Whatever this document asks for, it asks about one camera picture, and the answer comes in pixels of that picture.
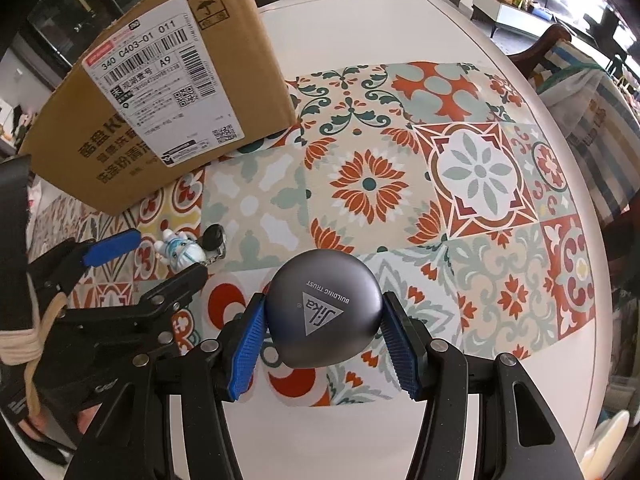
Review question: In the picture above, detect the striped cloth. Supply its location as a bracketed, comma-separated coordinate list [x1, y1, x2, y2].
[537, 40, 640, 231]

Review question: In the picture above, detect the patterned table mat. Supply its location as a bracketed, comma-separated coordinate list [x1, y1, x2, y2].
[30, 60, 598, 408]

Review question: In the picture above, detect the cardboard box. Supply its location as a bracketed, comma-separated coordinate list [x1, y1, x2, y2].
[17, 0, 301, 216]

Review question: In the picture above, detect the black car key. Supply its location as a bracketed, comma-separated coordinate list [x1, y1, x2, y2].
[202, 224, 227, 261]

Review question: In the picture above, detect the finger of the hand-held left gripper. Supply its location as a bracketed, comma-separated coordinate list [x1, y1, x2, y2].
[25, 229, 142, 306]
[55, 264, 208, 356]

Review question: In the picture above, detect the white figurine keychain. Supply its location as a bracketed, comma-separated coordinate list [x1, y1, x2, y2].
[154, 230, 207, 273]

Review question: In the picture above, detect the grey round case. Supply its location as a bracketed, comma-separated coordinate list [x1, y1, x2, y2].
[264, 249, 385, 367]

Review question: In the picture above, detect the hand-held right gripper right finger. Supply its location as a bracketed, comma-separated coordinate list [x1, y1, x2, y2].
[380, 290, 576, 480]

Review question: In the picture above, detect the dark wooden chair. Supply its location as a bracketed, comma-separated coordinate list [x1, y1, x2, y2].
[507, 24, 573, 78]

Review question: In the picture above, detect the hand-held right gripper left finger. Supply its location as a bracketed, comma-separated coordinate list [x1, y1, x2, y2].
[62, 294, 267, 480]

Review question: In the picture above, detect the white stool with yellow ears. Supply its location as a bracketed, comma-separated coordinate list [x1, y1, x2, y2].
[587, 410, 632, 480]

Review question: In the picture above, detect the white TV cabinet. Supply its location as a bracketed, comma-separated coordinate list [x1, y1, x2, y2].
[472, 0, 566, 38]

